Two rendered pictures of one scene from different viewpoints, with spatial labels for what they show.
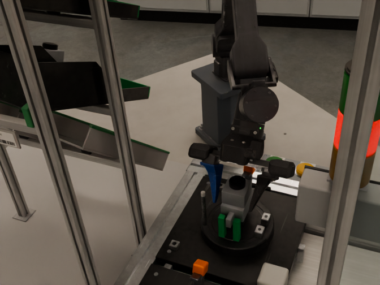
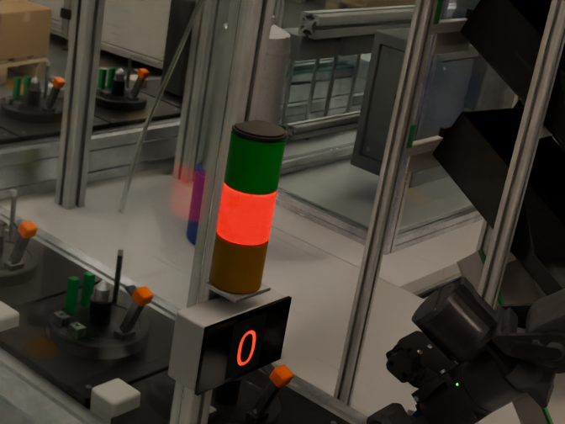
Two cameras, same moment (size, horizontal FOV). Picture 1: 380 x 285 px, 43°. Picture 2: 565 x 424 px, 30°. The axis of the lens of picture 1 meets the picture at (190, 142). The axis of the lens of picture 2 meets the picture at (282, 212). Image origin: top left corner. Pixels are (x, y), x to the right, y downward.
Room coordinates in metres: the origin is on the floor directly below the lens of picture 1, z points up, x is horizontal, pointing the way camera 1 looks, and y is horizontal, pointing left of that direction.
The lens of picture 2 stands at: (0.65, -1.09, 1.69)
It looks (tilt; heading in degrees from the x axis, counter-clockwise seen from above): 21 degrees down; 101
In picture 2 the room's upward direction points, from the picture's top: 10 degrees clockwise
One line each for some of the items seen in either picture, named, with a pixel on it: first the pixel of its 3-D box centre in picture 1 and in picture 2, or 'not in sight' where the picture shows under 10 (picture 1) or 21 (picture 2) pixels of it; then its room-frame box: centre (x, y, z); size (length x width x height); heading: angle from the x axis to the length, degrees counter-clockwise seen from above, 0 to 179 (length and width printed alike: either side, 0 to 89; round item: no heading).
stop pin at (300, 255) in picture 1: (301, 253); not in sight; (0.58, -0.19, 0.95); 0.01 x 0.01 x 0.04; 64
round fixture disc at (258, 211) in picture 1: (237, 224); not in sight; (0.64, -0.08, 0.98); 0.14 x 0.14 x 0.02
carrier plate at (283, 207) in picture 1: (237, 230); not in sight; (0.64, -0.08, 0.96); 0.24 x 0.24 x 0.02; 64
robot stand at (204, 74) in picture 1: (229, 106); not in sight; (1.08, -0.11, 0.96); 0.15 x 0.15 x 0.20; 28
